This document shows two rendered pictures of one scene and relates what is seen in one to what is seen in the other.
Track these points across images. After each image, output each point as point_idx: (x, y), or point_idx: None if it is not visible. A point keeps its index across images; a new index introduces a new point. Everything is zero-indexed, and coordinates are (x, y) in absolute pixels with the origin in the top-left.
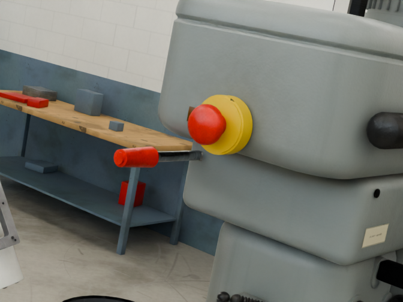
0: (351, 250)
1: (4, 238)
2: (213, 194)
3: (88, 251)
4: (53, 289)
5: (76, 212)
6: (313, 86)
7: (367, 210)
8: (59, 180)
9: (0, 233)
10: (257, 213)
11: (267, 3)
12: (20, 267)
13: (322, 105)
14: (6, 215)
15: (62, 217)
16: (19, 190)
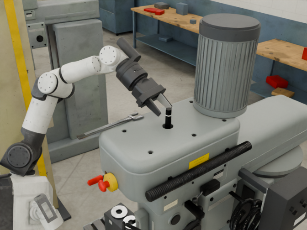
0: (159, 213)
1: (52, 217)
2: None
3: (184, 79)
4: (168, 99)
5: None
6: (127, 181)
7: (162, 202)
8: (172, 44)
9: None
10: None
11: (116, 149)
12: (61, 220)
13: (131, 186)
14: (52, 211)
15: (174, 62)
16: (157, 49)
